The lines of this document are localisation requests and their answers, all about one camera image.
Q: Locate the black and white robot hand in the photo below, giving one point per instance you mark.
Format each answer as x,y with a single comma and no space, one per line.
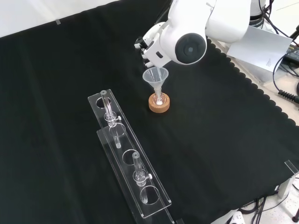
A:
155,50

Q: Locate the clear plastic funnel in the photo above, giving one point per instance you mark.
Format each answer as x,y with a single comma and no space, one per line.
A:
154,78

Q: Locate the round-bottom glass flask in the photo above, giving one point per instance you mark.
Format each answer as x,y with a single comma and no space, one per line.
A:
159,100

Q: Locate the clear acrylic funnel stand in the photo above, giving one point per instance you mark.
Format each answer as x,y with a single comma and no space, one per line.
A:
130,149

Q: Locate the black cloth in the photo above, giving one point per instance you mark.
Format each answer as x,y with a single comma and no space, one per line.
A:
210,140

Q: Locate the pale board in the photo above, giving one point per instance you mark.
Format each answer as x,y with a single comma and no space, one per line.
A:
261,51

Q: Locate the black device box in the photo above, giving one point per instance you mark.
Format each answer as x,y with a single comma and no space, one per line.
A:
293,52

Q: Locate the black tripod leg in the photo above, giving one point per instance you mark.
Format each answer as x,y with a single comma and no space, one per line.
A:
294,33

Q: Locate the white power strip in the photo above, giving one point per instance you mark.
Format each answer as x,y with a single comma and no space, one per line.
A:
236,218

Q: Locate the clear acrylic bracket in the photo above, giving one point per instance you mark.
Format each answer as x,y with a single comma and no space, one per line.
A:
288,179

